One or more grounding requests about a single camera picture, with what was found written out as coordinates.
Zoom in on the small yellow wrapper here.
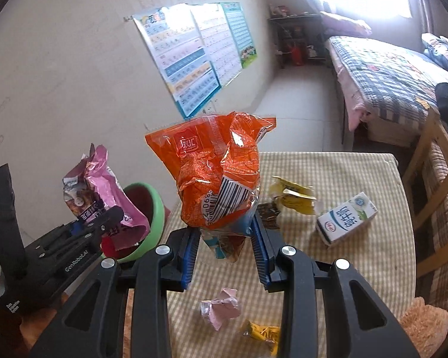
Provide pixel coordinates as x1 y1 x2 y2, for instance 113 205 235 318
242 319 281 357

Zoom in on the pink snack bag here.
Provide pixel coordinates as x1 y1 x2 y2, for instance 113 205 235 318
62 145 150 251

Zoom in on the white milk carton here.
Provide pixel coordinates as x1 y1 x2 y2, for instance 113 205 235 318
316 192 378 246

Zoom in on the small pink wrapper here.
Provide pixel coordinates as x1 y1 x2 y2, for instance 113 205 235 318
200 288 242 331

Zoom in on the large yellow snack bag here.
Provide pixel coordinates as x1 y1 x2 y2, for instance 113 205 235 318
269 176 316 215

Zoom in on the dark brown wrapper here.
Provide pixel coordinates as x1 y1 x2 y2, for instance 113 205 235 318
257 201 280 230

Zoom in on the light blue snack wrapper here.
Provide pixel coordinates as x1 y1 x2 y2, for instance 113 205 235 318
200 229 246 263

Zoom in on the orange sausage bag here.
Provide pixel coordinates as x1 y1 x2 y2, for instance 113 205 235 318
145 112 277 230

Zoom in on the orange plush cushion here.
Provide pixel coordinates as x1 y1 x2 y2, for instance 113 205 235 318
399 297 448 357

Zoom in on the red bin with green rim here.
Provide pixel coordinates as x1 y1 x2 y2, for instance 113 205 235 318
96 180 166 263

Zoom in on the yellow checkered table cloth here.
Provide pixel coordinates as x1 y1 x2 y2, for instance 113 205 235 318
164 152 417 357

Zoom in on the wooden chair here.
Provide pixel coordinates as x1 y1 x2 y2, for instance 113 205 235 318
402 107 448 277

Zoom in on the bed with plaid quilt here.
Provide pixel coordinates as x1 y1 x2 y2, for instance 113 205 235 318
325 36 448 147

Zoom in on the blue floral pillow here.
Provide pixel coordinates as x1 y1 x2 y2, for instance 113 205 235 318
421 33 448 71

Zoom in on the black metal shelf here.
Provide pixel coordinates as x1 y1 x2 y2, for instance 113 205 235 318
268 13 328 69

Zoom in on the purple pillow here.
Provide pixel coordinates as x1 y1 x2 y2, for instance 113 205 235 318
320 11 372 38

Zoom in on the white wall socket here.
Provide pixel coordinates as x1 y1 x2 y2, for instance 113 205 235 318
203 101 217 114

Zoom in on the blue pinyin wall poster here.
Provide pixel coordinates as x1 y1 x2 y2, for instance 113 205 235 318
132 4 221 119

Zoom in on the green chart wall poster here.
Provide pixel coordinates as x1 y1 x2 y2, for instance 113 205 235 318
221 2 256 68

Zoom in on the white chart wall poster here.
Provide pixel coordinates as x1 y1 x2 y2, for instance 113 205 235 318
191 3 242 87

